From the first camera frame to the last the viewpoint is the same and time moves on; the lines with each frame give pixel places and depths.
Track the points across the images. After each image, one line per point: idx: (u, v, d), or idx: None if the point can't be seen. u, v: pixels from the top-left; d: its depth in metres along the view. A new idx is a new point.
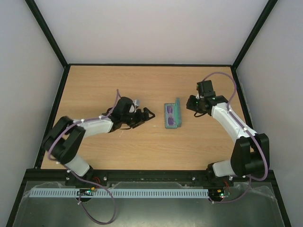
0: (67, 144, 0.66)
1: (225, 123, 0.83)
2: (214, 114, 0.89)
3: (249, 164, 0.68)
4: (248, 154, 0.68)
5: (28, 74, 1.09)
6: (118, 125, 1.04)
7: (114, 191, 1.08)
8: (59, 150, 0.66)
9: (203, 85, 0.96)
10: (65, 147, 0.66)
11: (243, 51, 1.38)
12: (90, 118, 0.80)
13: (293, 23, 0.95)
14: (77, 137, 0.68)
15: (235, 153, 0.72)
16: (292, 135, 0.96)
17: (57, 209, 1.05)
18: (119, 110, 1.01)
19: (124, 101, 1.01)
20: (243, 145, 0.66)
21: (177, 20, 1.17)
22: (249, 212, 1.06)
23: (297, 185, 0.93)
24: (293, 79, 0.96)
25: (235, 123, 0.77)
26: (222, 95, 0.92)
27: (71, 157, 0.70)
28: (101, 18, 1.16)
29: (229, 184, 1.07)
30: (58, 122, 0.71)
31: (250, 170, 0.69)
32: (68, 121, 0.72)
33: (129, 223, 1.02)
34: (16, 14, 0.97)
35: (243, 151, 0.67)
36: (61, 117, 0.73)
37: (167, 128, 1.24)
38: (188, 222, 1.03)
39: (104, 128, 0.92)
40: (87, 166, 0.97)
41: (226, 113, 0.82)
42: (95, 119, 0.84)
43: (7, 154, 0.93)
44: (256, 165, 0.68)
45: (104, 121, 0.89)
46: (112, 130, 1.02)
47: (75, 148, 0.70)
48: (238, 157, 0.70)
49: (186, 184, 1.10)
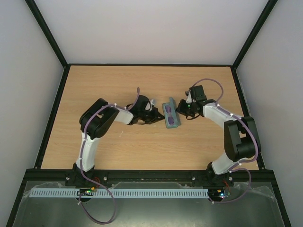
0: (103, 120, 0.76)
1: (215, 117, 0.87)
2: (205, 113, 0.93)
3: (240, 147, 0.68)
4: (238, 135, 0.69)
5: (28, 74, 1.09)
6: (134, 120, 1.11)
7: (114, 191, 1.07)
8: (95, 125, 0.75)
9: (195, 90, 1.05)
10: (101, 122, 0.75)
11: (243, 51, 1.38)
12: (120, 106, 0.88)
13: (292, 23, 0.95)
14: (112, 116, 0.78)
15: (226, 139, 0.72)
16: (292, 135, 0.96)
17: (57, 209, 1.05)
18: (137, 107, 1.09)
19: (141, 99, 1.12)
20: (230, 126, 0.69)
21: (176, 19, 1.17)
22: (250, 212, 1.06)
23: (297, 185, 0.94)
24: (292, 78, 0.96)
25: (222, 113, 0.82)
26: (211, 99, 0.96)
27: (102, 134, 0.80)
28: (101, 17, 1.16)
29: (229, 184, 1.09)
30: (96, 102, 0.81)
31: (243, 153, 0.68)
32: (104, 103, 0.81)
33: (129, 223, 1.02)
34: (16, 13, 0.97)
35: (232, 131, 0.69)
36: (98, 99, 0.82)
37: (168, 126, 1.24)
38: (188, 222, 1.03)
39: (125, 118, 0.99)
40: (93, 163, 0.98)
41: (215, 108, 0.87)
42: (122, 109, 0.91)
43: (7, 154, 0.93)
44: (248, 146, 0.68)
45: (128, 113, 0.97)
46: (130, 124, 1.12)
47: (107, 126, 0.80)
48: (229, 141, 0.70)
49: (186, 184, 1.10)
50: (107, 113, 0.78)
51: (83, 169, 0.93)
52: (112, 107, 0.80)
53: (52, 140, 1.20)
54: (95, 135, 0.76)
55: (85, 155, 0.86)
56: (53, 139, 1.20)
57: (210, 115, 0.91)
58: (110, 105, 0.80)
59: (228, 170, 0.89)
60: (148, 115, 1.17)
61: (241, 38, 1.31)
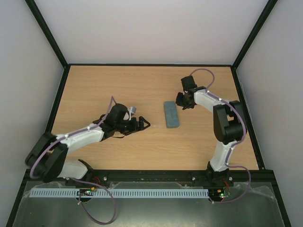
0: (51, 161, 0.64)
1: (205, 103, 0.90)
2: (197, 100, 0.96)
3: (229, 128, 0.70)
4: (226, 118, 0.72)
5: (28, 74, 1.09)
6: (111, 133, 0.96)
7: (114, 191, 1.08)
8: (42, 168, 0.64)
9: (185, 80, 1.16)
10: (48, 165, 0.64)
11: (243, 50, 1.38)
12: (75, 132, 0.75)
13: (293, 23, 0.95)
14: (61, 155, 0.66)
15: (215, 122, 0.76)
16: (293, 135, 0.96)
17: (56, 209, 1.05)
18: (112, 117, 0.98)
19: (118, 107, 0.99)
20: (218, 109, 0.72)
21: (176, 19, 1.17)
22: (250, 212, 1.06)
23: (297, 185, 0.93)
24: (292, 78, 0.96)
25: (212, 98, 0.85)
26: (202, 87, 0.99)
27: (56, 174, 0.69)
28: (101, 17, 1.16)
29: (229, 184, 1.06)
30: (40, 139, 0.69)
31: (231, 134, 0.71)
32: (51, 138, 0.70)
33: (129, 223, 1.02)
34: (16, 13, 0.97)
35: (219, 114, 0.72)
36: (43, 134, 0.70)
37: (168, 126, 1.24)
38: (188, 222, 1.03)
39: (93, 139, 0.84)
40: (85, 167, 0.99)
41: (205, 94, 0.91)
42: (82, 132, 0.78)
43: (7, 154, 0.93)
44: (236, 128, 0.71)
45: (93, 130, 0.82)
46: (104, 138, 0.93)
47: (59, 166, 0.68)
48: (218, 124, 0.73)
49: (186, 184, 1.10)
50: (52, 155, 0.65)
51: (77, 177, 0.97)
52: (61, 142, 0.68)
53: None
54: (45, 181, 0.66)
55: (66, 174, 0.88)
56: None
57: (200, 102, 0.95)
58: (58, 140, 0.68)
59: (225, 161, 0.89)
60: (127, 126, 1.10)
61: (241, 37, 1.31)
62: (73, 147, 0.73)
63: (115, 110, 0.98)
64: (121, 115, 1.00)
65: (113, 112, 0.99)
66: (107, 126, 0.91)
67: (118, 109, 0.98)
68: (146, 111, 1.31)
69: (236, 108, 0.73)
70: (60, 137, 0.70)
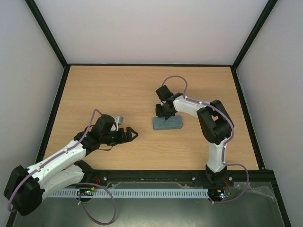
0: (22, 200, 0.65)
1: (186, 109, 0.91)
2: (177, 107, 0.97)
3: (218, 129, 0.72)
4: (211, 119, 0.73)
5: (27, 74, 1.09)
6: (96, 146, 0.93)
7: (113, 191, 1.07)
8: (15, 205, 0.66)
9: (160, 90, 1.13)
10: (20, 203, 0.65)
11: (243, 50, 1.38)
12: (50, 159, 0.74)
13: (292, 22, 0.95)
14: (30, 194, 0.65)
15: (202, 126, 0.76)
16: (293, 135, 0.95)
17: (56, 209, 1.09)
18: (98, 130, 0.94)
19: (104, 119, 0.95)
20: (202, 112, 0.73)
21: (177, 19, 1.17)
22: (248, 213, 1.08)
23: (297, 185, 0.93)
24: (292, 78, 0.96)
25: (192, 103, 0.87)
26: (179, 93, 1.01)
27: (36, 205, 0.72)
28: (102, 17, 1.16)
29: (228, 183, 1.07)
30: (12, 173, 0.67)
31: (221, 134, 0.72)
32: (22, 172, 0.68)
33: (129, 223, 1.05)
34: (17, 13, 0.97)
35: (205, 117, 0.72)
36: (15, 167, 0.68)
37: (180, 125, 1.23)
38: (188, 222, 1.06)
39: (75, 158, 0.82)
40: (81, 172, 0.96)
41: (184, 100, 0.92)
42: (58, 155, 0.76)
43: (7, 154, 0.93)
44: (224, 127, 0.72)
45: (71, 151, 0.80)
46: (89, 152, 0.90)
47: (35, 200, 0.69)
48: (206, 127, 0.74)
49: (186, 184, 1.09)
50: (22, 194, 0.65)
51: (75, 181, 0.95)
52: (31, 179, 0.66)
53: (52, 139, 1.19)
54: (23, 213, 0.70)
55: (59, 187, 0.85)
56: (53, 139, 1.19)
57: (182, 109, 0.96)
58: (28, 177, 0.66)
59: (222, 161, 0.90)
60: (114, 137, 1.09)
61: (241, 37, 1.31)
62: (50, 175, 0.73)
63: (101, 122, 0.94)
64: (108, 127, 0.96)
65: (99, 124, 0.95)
66: (91, 140, 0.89)
67: (104, 121, 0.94)
68: (146, 111, 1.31)
69: (218, 107, 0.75)
70: (32, 170, 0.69)
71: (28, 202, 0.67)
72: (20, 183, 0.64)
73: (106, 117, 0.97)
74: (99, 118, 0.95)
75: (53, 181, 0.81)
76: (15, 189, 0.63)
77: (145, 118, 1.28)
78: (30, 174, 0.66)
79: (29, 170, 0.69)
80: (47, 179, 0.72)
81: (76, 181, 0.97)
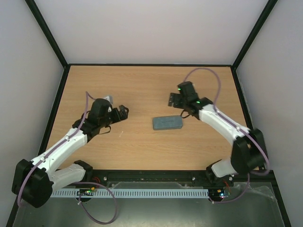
0: (33, 191, 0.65)
1: (215, 125, 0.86)
2: (202, 117, 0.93)
3: (251, 161, 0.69)
4: (248, 152, 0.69)
5: (27, 73, 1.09)
6: (96, 132, 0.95)
7: (114, 191, 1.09)
8: (27, 197, 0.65)
9: (184, 86, 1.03)
10: (31, 194, 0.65)
11: (243, 50, 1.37)
12: (53, 148, 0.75)
13: (292, 22, 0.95)
14: (40, 184, 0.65)
15: (235, 154, 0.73)
16: (294, 134, 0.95)
17: (56, 209, 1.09)
18: (94, 115, 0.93)
19: (98, 103, 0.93)
20: (240, 143, 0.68)
21: (177, 19, 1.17)
22: (248, 212, 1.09)
23: (297, 185, 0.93)
24: (293, 77, 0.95)
25: (227, 123, 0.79)
26: (207, 99, 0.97)
27: (46, 197, 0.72)
28: (102, 17, 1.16)
29: (229, 183, 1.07)
30: (16, 168, 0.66)
31: (253, 166, 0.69)
32: (28, 165, 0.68)
33: (129, 223, 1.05)
34: (17, 13, 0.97)
35: (242, 149, 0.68)
36: (19, 161, 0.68)
37: (180, 125, 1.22)
38: (188, 222, 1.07)
39: (77, 144, 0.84)
40: (83, 170, 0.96)
41: (215, 115, 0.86)
42: (60, 144, 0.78)
43: (7, 154, 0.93)
44: (258, 159, 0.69)
45: (73, 138, 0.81)
46: (91, 138, 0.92)
47: (45, 192, 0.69)
48: (239, 157, 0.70)
49: (186, 184, 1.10)
50: (31, 187, 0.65)
51: (77, 179, 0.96)
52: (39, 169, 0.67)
53: (52, 139, 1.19)
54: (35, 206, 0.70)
55: (62, 185, 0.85)
56: (53, 139, 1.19)
57: (208, 121, 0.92)
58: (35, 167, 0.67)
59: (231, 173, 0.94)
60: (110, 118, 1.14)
61: (241, 37, 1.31)
62: (55, 165, 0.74)
63: (96, 106, 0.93)
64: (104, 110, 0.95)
65: (94, 109, 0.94)
66: (89, 126, 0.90)
67: (100, 106, 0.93)
68: (146, 111, 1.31)
69: (257, 138, 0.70)
70: (37, 162, 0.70)
71: (39, 194, 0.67)
72: (28, 175, 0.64)
73: (101, 100, 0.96)
74: (94, 103, 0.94)
75: (57, 177, 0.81)
76: (23, 181, 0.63)
77: (145, 117, 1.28)
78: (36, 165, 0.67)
79: (34, 162, 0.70)
80: (54, 168, 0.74)
81: (79, 180, 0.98)
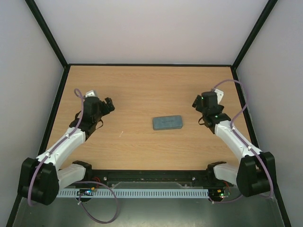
0: (43, 187, 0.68)
1: (228, 140, 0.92)
2: (218, 131, 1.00)
3: (256, 184, 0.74)
4: (254, 174, 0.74)
5: (27, 74, 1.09)
6: (92, 128, 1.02)
7: (116, 191, 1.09)
8: (38, 194, 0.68)
9: (209, 98, 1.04)
10: (42, 189, 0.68)
11: (243, 50, 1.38)
12: (56, 145, 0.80)
13: (293, 22, 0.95)
14: (49, 178, 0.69)
15: (241, 173, 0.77)
16: (294, 134, 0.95)
17: (56, 209, 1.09)
18: (87, 113, 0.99)
19: (89, 102, 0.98)
20: (247, 163, 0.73)
21: (176, 20, 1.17)
22: (248, 212, 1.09)
23: (297, 185, 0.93)
24: (293, 77, 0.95)
25: (239, 142, 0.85)
26: (226, 115, 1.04)
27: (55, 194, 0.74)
28: (102, 17, 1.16)
29: (228, 183, 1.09)
30: (23, 166, 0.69)
31: (258, 188, 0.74)
32: (33, 162, 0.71)
33: (129, 223, 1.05)
34: (17, 13, 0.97)
35: (249, 169, 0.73)
36: (24, 161, 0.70)
37: (180, 125, 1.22)
38: (188, 222, 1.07)
39: (77, 141, 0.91)
40: (83, 168, 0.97)
41: (230, 131, 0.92)
42: (63, 142, 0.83)
43: (7, 154, 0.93)
44: (262, 183, 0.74)
45: (73, 136, 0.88)
46: (89, 135, 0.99)
47: (54, 187, 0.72)
48: (245, 177, 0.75)
49: (186, 184, 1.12)
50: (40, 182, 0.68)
51: (79, 179, 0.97)
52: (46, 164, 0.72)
53: (52, 139, 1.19)
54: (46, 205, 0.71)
55: (66, 184, 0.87)
56: (53, 139, 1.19)
57: (222, 134, 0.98)
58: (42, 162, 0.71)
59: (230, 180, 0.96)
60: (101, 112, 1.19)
61: (241, 37, 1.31)
62: (59, 161, 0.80)
63: (87, 105, 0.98)
64: (95, 107, 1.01)
65: (86, 108, 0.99)
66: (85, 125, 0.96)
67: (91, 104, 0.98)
68: (146, 111, 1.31)
69: (267, 161, 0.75)
70: (42, 159, 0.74)
71: (49, 188, 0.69)
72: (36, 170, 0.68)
73: (89, 98, 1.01)
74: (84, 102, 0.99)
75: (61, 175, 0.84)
76: (33, 177, 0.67)
77: (145, 117, 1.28)
78: (42, 161, 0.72)
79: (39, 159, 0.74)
80: (58, 163, 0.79)
81: (80, 179, 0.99)
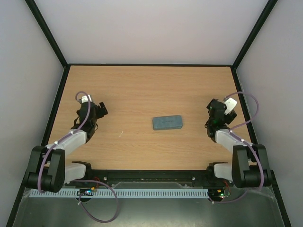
0: (52, 172, 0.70)
1: (226, 142, 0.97)
2: (217, 137, 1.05)
3: (247, 173, 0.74)
4: (245, 163, 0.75)
5: (27, 74, 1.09)
6: (92, 131, 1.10)
7: (118, 191, 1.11)
8: (48, 180, 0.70)
9: (217, 111, 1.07)
10: (51, 175, 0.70)
11: (243, 50, 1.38)
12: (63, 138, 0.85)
13: (293, 22, 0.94)
14: (58, 162, 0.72)
15: (234, 163, 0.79)
16: (293, 134, 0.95)
17: (56, 209, 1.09)
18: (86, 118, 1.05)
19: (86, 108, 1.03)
20: (238, 150, 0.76)
21: (176, 20, 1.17)
22: (248, 212, 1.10)
23: (297, 186, 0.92)
24: (293, 77, 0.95)
25: (234, 138, 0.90)
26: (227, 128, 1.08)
27: (61, 184, 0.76)
28: (102, 17, 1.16)
29: (228, 184, 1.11)
30: (32, 154, 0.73)
31: (249, 179, 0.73)
32: (42, 149, 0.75)
33: (129, 223, 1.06)
34: (17, 13, 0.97)
35: (240, 156, 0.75)
36: (33, 148, 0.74)
37: (180, 125, 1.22)
38: (188, 222, 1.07)
39: (79, 140, 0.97)
40: (83, 165, 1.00)
41: (227, 133, 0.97)
42: (68, 136, 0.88)
43: (7, 154, 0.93)
44: (254, 174, 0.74)
45: (76, 134, 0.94)
46: (89, 138, 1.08)
47: (62, 172, 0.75)
48: (236, 166, 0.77)
49: (186, 184, 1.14)
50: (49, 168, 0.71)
51: (80, 177, 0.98)
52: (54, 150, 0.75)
53: (52, 140, 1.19)
54: (53, 191, 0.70)
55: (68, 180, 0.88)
56: (53, 139, 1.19)
57: (221, 139, 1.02)
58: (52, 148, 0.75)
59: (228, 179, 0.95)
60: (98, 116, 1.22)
61: (241, 37, 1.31)
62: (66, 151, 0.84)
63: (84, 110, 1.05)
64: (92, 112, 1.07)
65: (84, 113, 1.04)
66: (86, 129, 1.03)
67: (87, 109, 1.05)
68: (146, 111, 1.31)
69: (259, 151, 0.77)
70: (51, 145, 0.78)
71: (57, 174, 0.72)
72: (46, 155, 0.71)
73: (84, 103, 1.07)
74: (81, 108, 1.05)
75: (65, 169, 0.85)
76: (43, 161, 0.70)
77: (145, 117, 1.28)
78: (51, 148, 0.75)
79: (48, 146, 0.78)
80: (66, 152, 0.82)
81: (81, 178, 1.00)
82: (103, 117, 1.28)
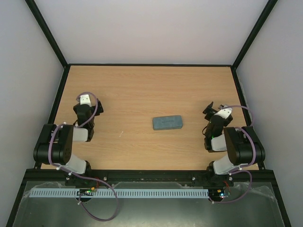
0: (62, 142, 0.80)
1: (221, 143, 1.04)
2: (214, 146, 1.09)
3: (240, 145, 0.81)
4: (237, 138, 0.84)
5: (28, 73, 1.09)
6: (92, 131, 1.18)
7: (119, 191, 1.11)
8: (57, 150, 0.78)
9: (215, 127, 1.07)
10: (61, 144, 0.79)
11: (243, 51, 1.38)
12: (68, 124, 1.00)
13: (292, 22, 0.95)
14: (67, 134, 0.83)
15: (227, 143, 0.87)
16: (293, 134, 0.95)
17: (56, 209, 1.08)
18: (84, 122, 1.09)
19: (83, 113, 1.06)
20: (228, 128, 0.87)
21: (176, 19, 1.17)
22: (248, 212, 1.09)
23: (297, 185, 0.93)
24: (292, 77, 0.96)
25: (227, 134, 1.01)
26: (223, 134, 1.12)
27: (68, 157, 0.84)
28: (103, 18, 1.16)
29: (229, 183, 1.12)
30: (44, 131, 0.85)
31: (243, 150, 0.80)
32: (51, 126, 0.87)
33: (129, 223, 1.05)
34: (17, 14, 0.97)
35: (230, 133, 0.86)
36: (44, 126, 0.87)
37: (180, 125, 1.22)
38: (188, 222, 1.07)
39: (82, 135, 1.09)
40: (84, 161, 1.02)
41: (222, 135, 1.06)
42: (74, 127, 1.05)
43: (8, 154, 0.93)
44: (247, 147, 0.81)
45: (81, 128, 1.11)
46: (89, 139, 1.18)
47: (69, 146, 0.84)
48: (230, 142, 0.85)
49: (186, 184, 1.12)
50: (59, 139, 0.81)
51: (80, 173, 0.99)
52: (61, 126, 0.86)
53: None
54: (63, 160, 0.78)
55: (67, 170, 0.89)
56: None
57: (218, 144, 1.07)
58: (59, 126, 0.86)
59: (228, 171, 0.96)
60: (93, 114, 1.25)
61: (241, 37, 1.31)
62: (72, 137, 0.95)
63: (82, 116, 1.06)
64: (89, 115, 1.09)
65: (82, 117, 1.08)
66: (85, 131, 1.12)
67: (86, 115, 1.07)
68: (145, 111, 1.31)
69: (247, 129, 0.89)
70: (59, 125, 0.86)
71: (66, 144, 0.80)
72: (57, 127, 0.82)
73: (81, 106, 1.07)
74: (79, 114, 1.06)
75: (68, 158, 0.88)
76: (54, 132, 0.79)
77: (145, 117, 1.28)
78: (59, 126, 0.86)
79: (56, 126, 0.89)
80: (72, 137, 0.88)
81: (81, 174, 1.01)
82: (103, 117, 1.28)
